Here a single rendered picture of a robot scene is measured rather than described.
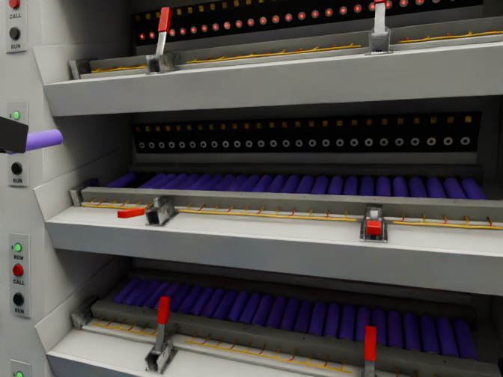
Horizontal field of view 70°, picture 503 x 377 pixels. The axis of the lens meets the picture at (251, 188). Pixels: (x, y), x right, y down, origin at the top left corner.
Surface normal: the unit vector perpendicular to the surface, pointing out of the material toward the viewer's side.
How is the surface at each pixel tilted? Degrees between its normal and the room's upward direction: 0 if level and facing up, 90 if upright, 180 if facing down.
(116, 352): 21
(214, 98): 111
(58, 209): 90
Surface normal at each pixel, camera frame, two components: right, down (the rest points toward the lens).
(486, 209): -0.31, 0.39
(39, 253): -0.33, 0.04
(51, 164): 0.95, 0.03
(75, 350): -0.10, -0.92
